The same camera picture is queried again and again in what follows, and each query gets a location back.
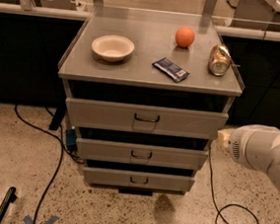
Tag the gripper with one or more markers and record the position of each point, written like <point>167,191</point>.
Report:
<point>241,146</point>

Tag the grey top drawer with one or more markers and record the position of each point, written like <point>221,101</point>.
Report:
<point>145,119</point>

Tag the grey drawer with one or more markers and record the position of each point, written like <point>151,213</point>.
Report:
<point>145,119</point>
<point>116,178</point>
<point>103,150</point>

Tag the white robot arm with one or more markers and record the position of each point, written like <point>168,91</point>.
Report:
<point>256,147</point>

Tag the grey metal drawer cabinet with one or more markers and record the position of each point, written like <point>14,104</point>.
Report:
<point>136,81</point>

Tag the grey bottom drawer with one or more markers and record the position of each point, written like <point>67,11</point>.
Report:
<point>116,178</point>

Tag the grey middle drawer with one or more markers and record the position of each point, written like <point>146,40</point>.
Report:
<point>103,150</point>

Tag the crushed gold soda can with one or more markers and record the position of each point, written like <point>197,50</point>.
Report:
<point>220,60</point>

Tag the blue snack packet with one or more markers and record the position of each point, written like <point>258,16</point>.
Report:
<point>169,68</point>

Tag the orange fruit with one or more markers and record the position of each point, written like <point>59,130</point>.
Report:
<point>184,37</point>

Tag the white bowl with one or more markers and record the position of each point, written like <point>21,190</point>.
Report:
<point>112,48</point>

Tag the blue box behind cabinet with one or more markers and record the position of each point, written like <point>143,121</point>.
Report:
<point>71,139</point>

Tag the black bar on floor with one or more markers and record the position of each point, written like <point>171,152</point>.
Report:
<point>9,198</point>

